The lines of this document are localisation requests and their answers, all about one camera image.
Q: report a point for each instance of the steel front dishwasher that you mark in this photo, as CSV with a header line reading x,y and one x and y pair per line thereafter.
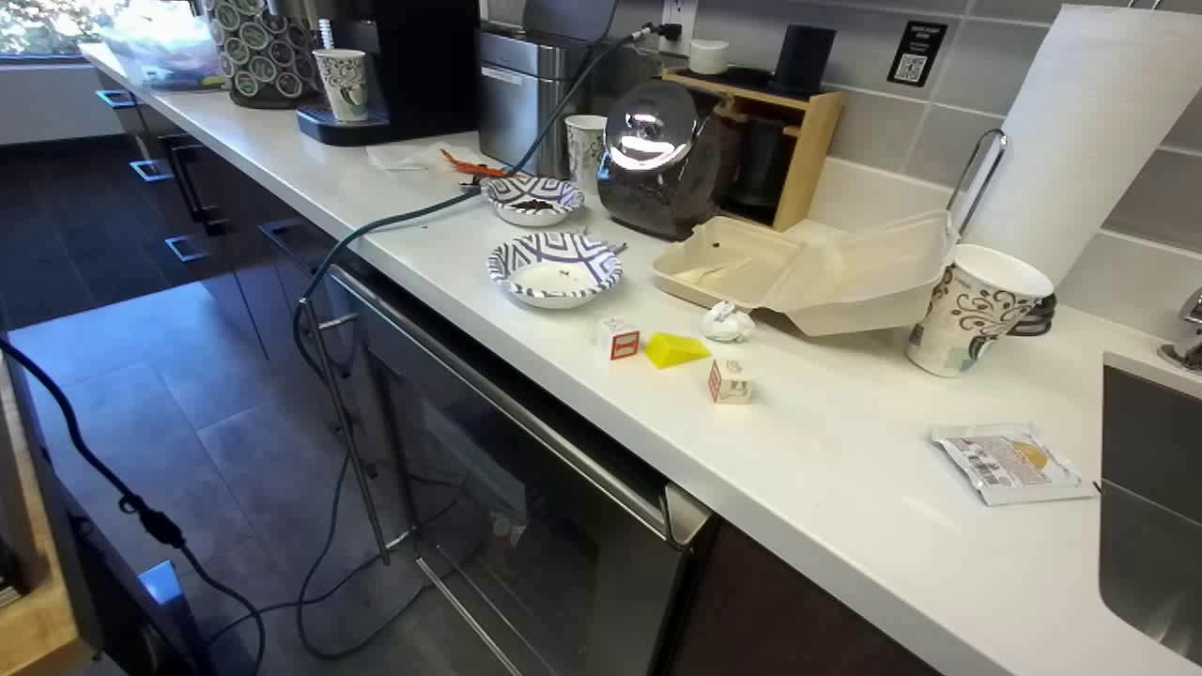
x,y
526,529

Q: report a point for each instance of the blue patterned white bowl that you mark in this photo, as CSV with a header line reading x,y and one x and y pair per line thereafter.
x,y
529,202
556,281

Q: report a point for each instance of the chrome paper towel holder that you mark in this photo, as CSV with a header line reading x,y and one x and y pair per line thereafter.
x,y
976,171

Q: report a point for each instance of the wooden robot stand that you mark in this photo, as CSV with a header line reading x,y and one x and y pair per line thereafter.
x,y
39,625

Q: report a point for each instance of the crumpled white wrapper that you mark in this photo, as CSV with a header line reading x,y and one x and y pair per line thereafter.
x,y
726,323

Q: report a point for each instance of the black steel Keurig coffeemaker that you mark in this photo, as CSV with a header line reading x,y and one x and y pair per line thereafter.
x,y
424,61

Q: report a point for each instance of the wooden countertop rack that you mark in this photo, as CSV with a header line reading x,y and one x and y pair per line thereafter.
x,y
807,153

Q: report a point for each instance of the black box on rack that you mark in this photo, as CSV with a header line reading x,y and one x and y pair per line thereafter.
x,y
804,61

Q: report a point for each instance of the silver foil packet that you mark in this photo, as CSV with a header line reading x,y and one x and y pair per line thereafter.
x,y
1009,465

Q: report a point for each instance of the white wall outlet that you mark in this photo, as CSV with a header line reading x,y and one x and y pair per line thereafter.
x,y
677,22

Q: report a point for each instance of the white paper napkin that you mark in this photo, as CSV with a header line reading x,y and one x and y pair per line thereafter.
x,y
415,154

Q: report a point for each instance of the small floral paper cup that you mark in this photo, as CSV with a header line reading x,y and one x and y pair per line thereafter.
x,y
343,84

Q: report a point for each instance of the chrome faucet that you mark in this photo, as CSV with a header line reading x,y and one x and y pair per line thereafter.
x,y
1188,332

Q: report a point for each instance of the dark lower cabinets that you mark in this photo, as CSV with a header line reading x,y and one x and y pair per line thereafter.
x,y
236,191

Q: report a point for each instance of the large patterned paper cup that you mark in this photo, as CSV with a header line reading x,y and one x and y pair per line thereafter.
x,y
961,320

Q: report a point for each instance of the yellow packet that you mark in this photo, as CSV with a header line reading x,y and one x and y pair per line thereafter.
x,y
675,352

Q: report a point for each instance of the steel sink basin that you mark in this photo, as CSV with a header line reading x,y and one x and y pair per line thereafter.
x,y
1152,500

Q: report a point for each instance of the white paper towel roll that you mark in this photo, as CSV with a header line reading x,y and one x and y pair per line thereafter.
x,y
1092,124

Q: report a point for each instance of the small red packet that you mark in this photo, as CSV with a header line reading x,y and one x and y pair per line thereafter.
x,y
623,347

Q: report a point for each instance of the black white wall sign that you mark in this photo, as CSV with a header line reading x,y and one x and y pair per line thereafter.
x,y
916,54

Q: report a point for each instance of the beige open takeout container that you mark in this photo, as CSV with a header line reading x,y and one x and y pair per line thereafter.
x,y
850,285

